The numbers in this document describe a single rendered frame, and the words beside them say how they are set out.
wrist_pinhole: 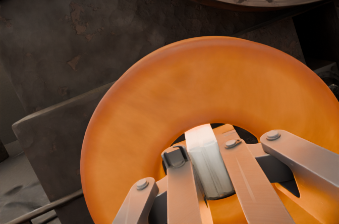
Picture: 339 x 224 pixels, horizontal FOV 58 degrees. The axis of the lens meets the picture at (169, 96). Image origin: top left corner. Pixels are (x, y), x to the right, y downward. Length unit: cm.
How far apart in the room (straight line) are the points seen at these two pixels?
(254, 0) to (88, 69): 29
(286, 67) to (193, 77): 5
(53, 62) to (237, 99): 42
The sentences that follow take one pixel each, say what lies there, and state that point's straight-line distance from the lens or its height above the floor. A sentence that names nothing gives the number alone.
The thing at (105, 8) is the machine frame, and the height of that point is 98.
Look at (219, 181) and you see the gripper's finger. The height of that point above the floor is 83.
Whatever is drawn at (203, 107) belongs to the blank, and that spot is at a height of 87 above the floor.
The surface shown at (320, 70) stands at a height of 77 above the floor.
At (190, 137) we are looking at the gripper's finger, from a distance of 16.
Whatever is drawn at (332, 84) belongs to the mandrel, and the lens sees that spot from 53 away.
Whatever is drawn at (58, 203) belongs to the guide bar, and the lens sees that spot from 54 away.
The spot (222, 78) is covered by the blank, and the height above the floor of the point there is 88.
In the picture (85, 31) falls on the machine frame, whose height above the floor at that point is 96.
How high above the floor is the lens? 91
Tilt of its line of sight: 11 degrees down
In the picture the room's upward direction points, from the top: 22 degrees counter-clockwise
